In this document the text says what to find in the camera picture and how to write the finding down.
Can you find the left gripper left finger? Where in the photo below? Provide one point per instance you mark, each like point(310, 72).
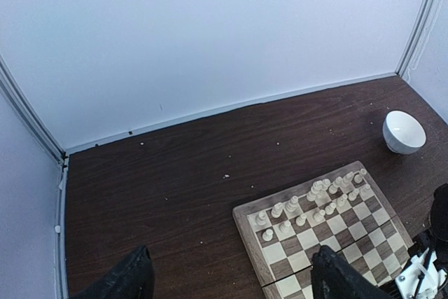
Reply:
point(132, 277)

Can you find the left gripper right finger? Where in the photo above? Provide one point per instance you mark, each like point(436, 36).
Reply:
point(333, 277)

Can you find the wooden chess board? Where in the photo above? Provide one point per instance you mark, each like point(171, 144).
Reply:
point(379, 256)

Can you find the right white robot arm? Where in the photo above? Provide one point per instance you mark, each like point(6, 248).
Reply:
point(436, 234)

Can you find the white chess pieces row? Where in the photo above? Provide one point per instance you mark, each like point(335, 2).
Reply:
point(332, 212)

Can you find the white ceramic bowl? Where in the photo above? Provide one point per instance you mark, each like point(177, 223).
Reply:
point(403, 133)

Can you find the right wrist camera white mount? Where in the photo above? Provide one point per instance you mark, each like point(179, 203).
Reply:
point(421, 279)

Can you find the left aluminium frame post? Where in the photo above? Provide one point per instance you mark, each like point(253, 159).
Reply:
point(24, 110)

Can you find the aluminium frame post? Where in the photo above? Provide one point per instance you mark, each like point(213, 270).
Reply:
point(418, 39)
point(24, 110)

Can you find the right aluminium frame post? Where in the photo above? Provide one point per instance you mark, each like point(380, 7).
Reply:
point(418, 39)

